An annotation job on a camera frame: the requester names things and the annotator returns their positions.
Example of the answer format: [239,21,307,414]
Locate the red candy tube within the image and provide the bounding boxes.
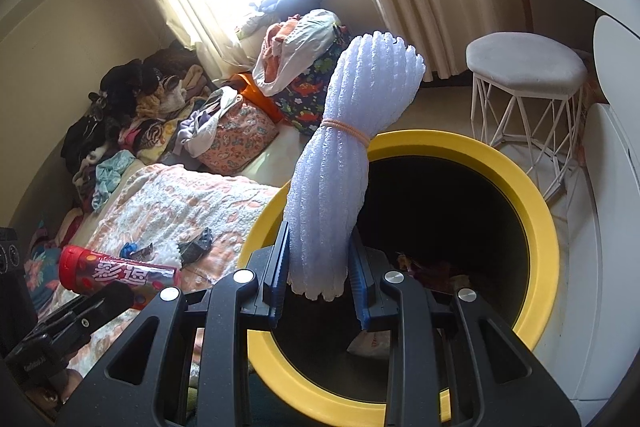
[58,245,182,312]

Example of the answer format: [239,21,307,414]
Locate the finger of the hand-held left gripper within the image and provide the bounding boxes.
[29,282,136,356]

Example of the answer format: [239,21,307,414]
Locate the yellow round bin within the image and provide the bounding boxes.
[236,130,561,414]

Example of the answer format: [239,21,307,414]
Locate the white foam net bundle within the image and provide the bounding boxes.
[282,32,427,303]

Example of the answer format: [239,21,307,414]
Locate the dinosaur print bag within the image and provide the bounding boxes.
[274,32,352,136]

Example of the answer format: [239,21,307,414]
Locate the white wire stool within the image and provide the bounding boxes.
[465,32,589,204]

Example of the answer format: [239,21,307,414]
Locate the paisley print bag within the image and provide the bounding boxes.
[199,99,281,176]

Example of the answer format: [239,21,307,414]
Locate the red snack wrapper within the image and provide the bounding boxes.
[422,259,473,295]

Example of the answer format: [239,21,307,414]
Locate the orange and white printed blanket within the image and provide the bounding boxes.
[37,164,286,378]

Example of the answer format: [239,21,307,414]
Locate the white plastic bag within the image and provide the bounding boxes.
[347,329,396,356]

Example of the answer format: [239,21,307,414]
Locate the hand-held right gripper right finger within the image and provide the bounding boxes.
[349,227,582,427]

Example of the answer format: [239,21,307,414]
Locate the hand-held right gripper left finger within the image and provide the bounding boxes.
[56,221,292,427]

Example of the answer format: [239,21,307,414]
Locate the floral cloth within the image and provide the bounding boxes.
[24,216,68,310]

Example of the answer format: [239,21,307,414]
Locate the orange bag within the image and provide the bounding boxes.
[229,73,284,124]

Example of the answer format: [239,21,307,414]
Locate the dark snack wrapper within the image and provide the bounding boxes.
[177,228,214,266]

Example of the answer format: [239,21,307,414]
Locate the pile of mixed clothes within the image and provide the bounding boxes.
[60,49,241,214]

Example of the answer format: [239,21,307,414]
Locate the person's left hand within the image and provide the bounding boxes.
[27,369,88,408]

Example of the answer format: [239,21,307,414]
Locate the plastic bag of clothes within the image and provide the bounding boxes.
[251,9,347,98]

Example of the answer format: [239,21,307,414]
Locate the white desk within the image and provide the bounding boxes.
[509,0,640,408]

